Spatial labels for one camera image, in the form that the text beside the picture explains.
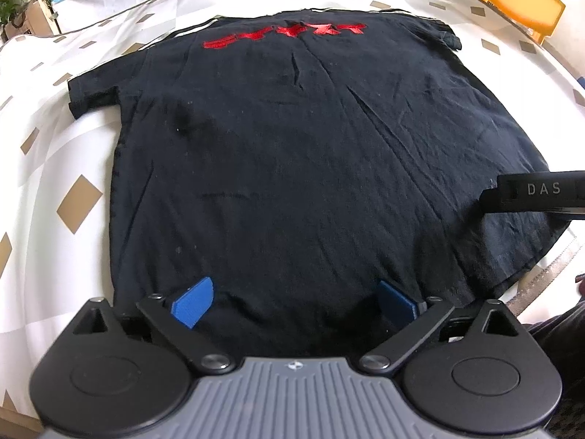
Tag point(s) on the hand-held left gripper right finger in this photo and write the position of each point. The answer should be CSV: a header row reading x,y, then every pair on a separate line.
x,y
395,302

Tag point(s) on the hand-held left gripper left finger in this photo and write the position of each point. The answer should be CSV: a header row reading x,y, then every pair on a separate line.
x,y
194,299

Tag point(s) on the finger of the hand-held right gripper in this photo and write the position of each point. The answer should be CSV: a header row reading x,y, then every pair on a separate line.
x,y
489,201

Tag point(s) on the black t-shirt with red print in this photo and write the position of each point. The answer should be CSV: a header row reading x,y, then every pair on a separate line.
x,y
297,169

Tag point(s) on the person's dark trousers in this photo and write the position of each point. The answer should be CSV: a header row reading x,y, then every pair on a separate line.
x,y
576,352

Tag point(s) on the yellow plastic chair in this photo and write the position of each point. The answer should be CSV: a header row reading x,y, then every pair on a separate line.
x,y
521,0

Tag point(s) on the checkered tablecloth with tan diamonds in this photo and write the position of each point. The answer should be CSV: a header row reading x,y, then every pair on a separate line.
x,y
45,169

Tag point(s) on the green vine plant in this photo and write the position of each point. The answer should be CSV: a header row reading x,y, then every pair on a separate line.
x,y
18,4

